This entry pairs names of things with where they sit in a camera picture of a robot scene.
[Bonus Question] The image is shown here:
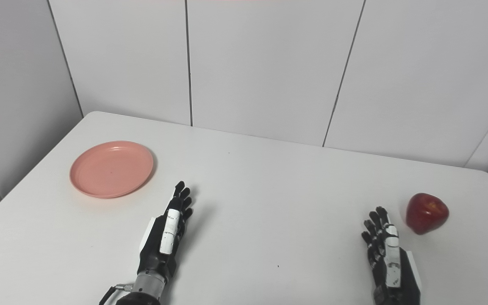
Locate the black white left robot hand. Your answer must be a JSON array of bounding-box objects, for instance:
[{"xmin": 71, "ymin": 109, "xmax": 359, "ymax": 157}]
[{"xmin": 137, "ymin": 181, "xmax": 194, "ymax": 284}]

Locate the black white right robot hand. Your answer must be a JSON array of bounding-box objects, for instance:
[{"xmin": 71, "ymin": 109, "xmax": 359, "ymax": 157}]
[{"xmin": 361, "ymin": 206, "xmax": 423, "ymax": 305}]

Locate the red apple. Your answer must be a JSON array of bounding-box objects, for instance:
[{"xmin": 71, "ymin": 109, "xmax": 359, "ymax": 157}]
[{"xmin": 406, "ymin": 193, "xmax": 450, "ymax": 235}]

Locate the pink round plate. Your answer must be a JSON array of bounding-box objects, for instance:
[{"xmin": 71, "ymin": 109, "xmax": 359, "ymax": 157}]
[{"xmin": 69, "ymin": 141, "xmax": 155, "ymax": 199}]

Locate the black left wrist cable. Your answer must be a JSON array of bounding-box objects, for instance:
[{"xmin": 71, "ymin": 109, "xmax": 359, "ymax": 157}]
[{"xmin": 99, "ymin": 284, "xmax": 135, "ymax": 305}]

